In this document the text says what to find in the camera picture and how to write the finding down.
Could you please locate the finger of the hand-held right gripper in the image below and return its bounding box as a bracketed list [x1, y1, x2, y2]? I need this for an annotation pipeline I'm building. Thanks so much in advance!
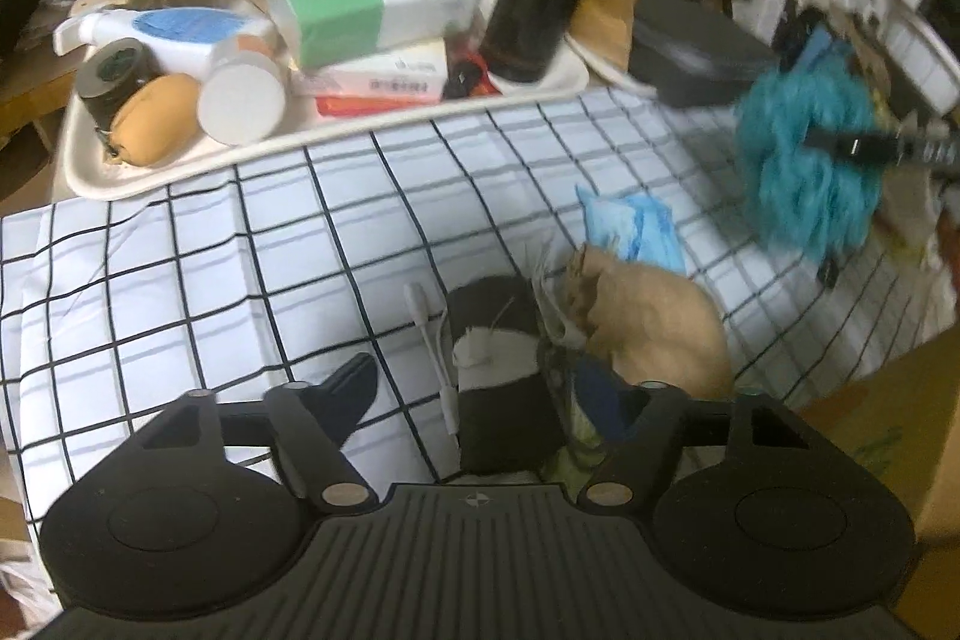
[804, 128, 960, 170]

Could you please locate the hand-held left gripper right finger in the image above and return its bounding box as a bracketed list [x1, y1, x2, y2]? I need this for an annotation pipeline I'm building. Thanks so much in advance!
[574, 359, 815, 513]

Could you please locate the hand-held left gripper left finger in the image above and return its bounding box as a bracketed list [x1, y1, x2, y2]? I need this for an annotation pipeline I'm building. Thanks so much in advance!
[139, 353, 380, 512]

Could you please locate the teal fluffy cloth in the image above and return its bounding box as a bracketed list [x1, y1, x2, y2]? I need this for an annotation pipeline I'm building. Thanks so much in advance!
[735, 29, 886, 259]

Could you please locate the beige soft cloth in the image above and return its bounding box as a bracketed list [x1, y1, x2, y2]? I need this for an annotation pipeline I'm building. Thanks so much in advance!
[562, 242, 736, 401]

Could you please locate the black and white sock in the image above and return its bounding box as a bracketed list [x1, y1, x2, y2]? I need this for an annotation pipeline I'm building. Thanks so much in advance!
[446, 276, 571, 476]

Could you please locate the light blue packet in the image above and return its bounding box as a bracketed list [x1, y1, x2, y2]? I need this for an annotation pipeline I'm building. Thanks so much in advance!
[576, 184, 687, 275]

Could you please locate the checked tablecloth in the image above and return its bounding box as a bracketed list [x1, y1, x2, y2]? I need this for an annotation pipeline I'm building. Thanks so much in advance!
[0, 85, 960, 528]

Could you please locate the grey hard case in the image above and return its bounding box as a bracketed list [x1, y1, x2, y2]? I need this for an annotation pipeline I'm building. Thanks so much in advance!
[628, 0, 777, 109]

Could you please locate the brown cardboard box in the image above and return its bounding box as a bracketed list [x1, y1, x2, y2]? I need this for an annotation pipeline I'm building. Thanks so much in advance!
[802, 325, 960, 536]

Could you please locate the white tray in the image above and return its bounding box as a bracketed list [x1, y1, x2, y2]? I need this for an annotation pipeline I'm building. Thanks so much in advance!
[564, 34, 661, 100]
[60, 40, 590, 202]

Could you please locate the red packet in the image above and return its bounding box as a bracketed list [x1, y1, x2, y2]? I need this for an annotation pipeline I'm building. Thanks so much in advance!
[315, 96, 443, 120]

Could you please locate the white capped orange jar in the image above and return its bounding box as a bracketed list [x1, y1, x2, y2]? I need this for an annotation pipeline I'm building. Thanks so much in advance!
[199, 34, 290, 148]

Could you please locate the flat white box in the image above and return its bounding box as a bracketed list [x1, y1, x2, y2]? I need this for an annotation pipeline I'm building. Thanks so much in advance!
[289, 40, 451, 103]

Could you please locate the small black packet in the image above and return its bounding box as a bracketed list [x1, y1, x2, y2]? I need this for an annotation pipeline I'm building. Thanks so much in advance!
[442, 53, 488, 101]

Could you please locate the tan oval pouch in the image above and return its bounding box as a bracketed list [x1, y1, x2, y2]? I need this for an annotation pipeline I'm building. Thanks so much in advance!
[105, 72, 202, 169]

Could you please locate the green and white tissue box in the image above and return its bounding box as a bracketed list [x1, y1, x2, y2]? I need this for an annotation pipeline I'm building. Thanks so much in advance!
[264, 0, 482, 71]

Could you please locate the black tape roll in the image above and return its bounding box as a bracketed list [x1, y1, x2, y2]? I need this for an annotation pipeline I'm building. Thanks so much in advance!
[75, 38, 162, 131]

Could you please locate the white lotion bottle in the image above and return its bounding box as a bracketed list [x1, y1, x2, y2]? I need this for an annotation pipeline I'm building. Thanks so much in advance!
[52, 6, 275, 75]

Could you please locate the white cable adapter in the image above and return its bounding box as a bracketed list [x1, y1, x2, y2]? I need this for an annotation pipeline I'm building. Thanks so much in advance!
[403, 281, 460, 437]

